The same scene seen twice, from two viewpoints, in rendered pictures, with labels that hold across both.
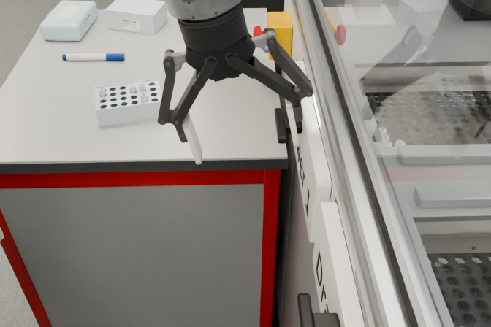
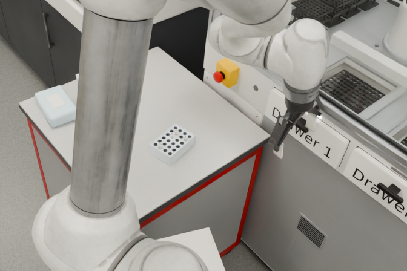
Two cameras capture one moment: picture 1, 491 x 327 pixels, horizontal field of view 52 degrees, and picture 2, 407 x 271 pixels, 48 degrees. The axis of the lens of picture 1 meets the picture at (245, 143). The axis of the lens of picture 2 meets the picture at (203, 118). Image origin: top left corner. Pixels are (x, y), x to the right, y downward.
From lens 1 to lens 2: 0.97 m
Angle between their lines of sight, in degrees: 33
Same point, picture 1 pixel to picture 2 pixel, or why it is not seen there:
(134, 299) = not seen: hidden behind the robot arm
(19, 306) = not seen: outside the picture
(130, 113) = (183, 150)
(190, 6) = (311, 98)
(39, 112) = not seen: hidden behind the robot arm
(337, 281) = (387, 173)
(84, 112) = (149, 161)
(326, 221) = (364, 155)
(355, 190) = (381, 140)
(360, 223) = (394, 150)
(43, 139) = (152, 189)
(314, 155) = (332, 132)
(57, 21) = (60, 111)
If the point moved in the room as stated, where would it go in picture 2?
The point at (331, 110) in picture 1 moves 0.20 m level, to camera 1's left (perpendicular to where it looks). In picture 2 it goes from (339, 112) to (291, 143)
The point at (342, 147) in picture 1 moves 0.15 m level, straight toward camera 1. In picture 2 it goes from (360, 126) to (398, 166)
